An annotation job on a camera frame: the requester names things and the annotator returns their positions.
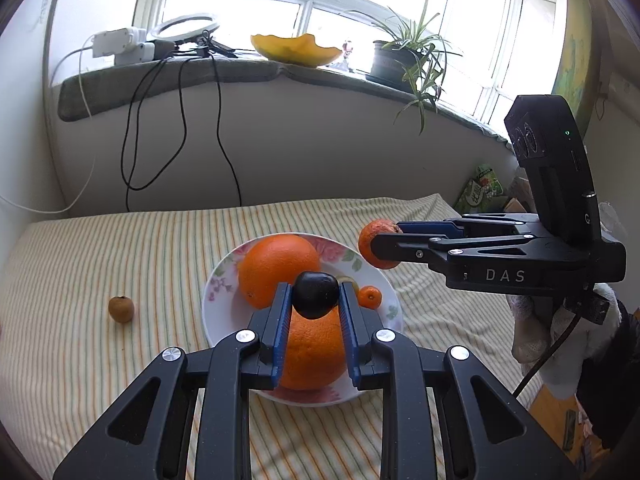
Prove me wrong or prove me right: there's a yellow pomelo peel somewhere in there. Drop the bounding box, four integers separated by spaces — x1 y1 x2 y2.
250 33 345 69

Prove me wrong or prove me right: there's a white cable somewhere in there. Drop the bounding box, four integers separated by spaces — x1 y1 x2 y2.
0 45 98 213

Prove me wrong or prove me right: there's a grey windowsill cushion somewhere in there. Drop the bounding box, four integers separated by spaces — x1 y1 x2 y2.
57 55 511 153

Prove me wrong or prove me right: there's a cardboard box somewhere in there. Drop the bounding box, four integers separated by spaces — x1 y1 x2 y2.
502 170 538 216

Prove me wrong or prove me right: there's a large orange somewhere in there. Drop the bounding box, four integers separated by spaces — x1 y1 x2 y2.
276 307 352 391
237 234 322 310

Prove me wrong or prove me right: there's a brown longan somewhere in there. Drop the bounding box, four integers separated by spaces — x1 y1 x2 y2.
109 295 135 324

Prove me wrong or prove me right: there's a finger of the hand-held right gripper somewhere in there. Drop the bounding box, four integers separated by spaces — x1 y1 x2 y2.
397 213 540 239
371 232 535 269

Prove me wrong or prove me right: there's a white ring light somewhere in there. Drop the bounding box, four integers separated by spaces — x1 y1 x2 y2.
149 13 238 59

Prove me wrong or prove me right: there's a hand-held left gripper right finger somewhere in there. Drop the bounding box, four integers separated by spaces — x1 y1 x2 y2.
339 281 581 480

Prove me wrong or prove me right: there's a dark purple plum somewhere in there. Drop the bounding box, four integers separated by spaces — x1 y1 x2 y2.
291 271 339 320

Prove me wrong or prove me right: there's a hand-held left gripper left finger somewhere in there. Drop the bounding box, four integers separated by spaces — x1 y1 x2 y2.
52 282 293 480

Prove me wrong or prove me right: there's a clear plastic bag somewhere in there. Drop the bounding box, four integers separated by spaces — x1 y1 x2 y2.
597 200 626 241

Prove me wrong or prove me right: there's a person's right forearm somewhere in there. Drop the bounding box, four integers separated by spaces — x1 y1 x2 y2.
542 300 640 451

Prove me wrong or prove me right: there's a yellow wall map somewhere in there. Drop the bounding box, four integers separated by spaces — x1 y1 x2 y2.
550 0 601 126

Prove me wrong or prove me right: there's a green snack bag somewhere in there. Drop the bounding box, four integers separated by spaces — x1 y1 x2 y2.
452 162 506 213

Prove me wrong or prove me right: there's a white floral plate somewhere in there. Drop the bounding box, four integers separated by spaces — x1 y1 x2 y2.
202 232 404 406

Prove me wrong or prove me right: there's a potted spider plant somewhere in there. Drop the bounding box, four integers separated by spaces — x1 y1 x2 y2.
345 0 463 136

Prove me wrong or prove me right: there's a small orange kumquat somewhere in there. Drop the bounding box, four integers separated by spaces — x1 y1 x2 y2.
357 285 382 310

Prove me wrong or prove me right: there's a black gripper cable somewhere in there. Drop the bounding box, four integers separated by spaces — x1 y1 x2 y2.
511 310 583 397

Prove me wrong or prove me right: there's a striped cloth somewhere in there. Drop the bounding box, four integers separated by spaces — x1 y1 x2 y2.
0 194 546 480

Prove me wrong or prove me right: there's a tangerine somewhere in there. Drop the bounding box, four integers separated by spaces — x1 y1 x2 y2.
358 219 404 270

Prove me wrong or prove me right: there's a white device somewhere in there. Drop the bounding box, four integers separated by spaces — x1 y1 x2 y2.
91 27 157 67

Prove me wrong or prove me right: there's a white window frame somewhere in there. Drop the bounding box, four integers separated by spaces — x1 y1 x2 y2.
120 0 561 126

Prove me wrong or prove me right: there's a person's right hand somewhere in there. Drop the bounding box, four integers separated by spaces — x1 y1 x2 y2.
505 284 623 366

